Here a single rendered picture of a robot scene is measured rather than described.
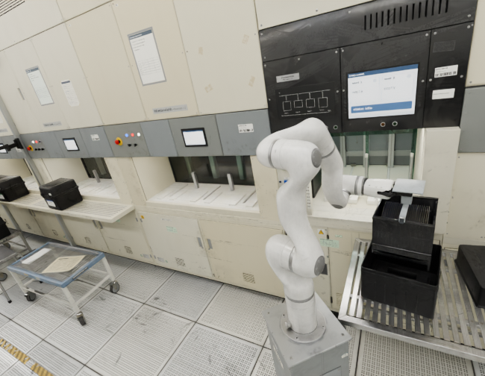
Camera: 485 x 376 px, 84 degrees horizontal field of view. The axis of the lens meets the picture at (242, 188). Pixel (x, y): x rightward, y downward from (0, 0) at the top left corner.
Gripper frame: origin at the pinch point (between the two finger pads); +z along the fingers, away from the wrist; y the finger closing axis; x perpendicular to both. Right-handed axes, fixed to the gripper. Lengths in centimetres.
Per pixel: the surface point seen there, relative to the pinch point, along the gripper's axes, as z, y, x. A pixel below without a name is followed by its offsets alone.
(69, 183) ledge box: -297, 13, -22
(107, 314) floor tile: -219, 54, -126
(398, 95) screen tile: -9.4, -33.6, 31.3
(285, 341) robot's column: -34, 49, -50
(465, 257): 22.9, -18.6, -38.8
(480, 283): 27.0, -2.7, -39.0
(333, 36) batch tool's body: -37, -30, 61
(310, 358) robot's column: -23, 50, -51
